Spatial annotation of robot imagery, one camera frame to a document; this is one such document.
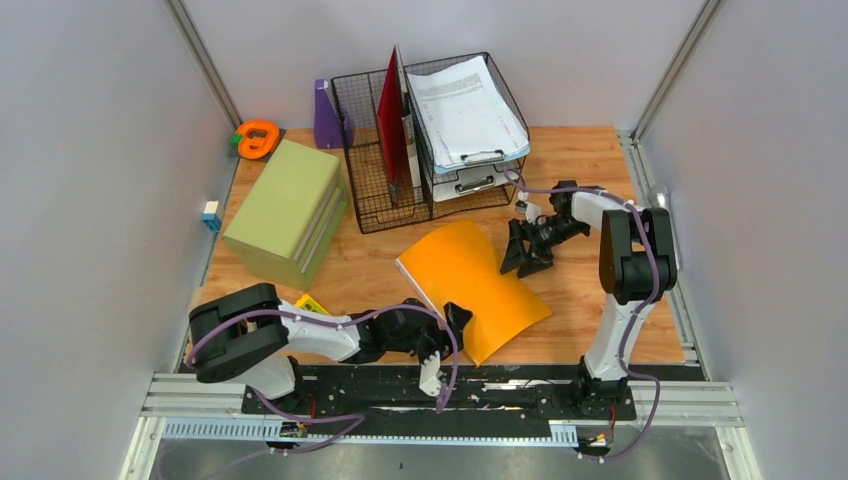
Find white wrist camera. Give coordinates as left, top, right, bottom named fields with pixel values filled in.
left=418, top=352, right=443, bottom=398
left=515, top=200, right=542, bottom=225

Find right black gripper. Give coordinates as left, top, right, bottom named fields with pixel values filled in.
left=500, top=218, right=586, bottom=280

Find purple tape dispenser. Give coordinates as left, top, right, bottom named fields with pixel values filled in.
left=313, top=79, right=355, bottom=149

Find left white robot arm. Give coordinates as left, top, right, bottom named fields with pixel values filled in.
left=185, top=283, right=473, bottom=413

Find red folder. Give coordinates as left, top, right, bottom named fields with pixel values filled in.
left=377, top=47, right=408, bottom=187

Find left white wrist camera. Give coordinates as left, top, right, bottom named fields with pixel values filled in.
left=418, top=352, right=443, bottom=398

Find papers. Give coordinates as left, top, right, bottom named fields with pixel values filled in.
left=407, top=55, right=530, bottom=174

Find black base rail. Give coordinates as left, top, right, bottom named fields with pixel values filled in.
left=225, top=362, right=707, bottom=442

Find blue white toy brick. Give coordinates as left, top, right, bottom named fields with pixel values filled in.
left=201, top=201, right=224, bottom=233

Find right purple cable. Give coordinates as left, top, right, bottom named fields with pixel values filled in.
left=503, top=168, right=662, bottom=463

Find orange folder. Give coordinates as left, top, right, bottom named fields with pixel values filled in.
left=395, top=220, right=552, bottom=366

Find yellow grid box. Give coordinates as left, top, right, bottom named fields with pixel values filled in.
left=295, top=294, right=329, bottom=315

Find black clip file folder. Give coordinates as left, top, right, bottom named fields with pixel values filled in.
left=393, top=44, right=424, bottom=203

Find black wire mesh basket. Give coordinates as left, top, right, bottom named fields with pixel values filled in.
left=329, top=70, right=530, bottom=234

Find orange tape roll holder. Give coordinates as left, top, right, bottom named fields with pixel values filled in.
left=230, top=120, right=284, bottom=161

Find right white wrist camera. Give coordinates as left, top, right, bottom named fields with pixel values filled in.
left=515, top=200, right=542, bottom=225

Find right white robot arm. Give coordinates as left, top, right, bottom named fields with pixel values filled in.
left=500, top=181, right=677, bottom=418

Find green drawer cabinet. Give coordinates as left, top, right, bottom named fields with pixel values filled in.
left=223, top=140, right=348, bottom=291

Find white clipboard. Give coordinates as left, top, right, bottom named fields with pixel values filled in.
left=432, top=164, right=513, bottom=202

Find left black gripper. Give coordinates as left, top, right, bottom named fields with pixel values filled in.
left=385, top=302, right=472, bottom=375

